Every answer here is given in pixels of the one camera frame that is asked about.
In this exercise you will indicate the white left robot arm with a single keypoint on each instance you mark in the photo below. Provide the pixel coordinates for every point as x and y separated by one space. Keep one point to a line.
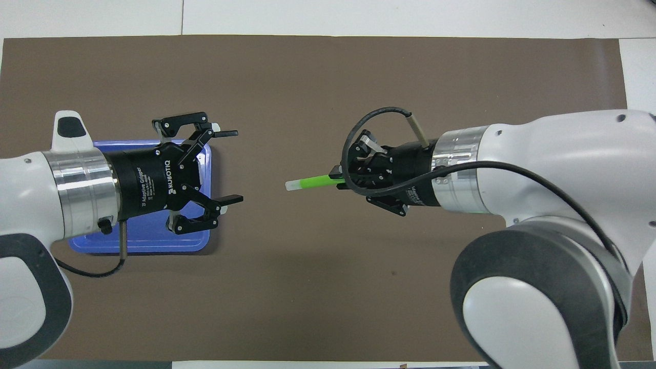
31 205

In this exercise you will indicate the blue plastic tray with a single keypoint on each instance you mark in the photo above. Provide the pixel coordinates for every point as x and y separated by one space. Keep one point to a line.
148 242

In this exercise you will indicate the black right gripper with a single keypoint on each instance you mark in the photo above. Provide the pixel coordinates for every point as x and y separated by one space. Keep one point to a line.
405 174

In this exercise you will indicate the brown table mat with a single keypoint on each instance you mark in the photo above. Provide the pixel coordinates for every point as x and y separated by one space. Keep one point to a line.
307 282

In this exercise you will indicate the green pen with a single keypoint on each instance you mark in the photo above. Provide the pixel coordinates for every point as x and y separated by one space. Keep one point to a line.
315 182

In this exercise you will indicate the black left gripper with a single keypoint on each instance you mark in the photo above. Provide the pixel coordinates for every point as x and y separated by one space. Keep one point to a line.
148 179

